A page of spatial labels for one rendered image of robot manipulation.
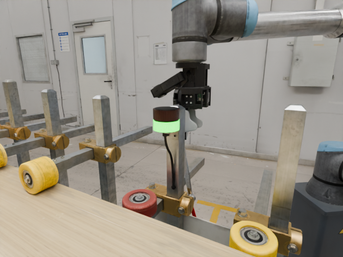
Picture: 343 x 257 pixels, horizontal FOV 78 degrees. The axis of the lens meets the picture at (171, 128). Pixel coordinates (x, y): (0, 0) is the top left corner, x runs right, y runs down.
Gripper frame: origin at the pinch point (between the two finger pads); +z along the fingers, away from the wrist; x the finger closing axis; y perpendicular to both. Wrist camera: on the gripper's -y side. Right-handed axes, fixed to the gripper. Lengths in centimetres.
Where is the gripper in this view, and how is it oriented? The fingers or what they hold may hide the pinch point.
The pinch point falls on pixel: (181, 135)
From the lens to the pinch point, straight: 60.9
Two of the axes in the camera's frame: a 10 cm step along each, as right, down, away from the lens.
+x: 4.7, -2.2, 8.6
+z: 0.1, 9.7, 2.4
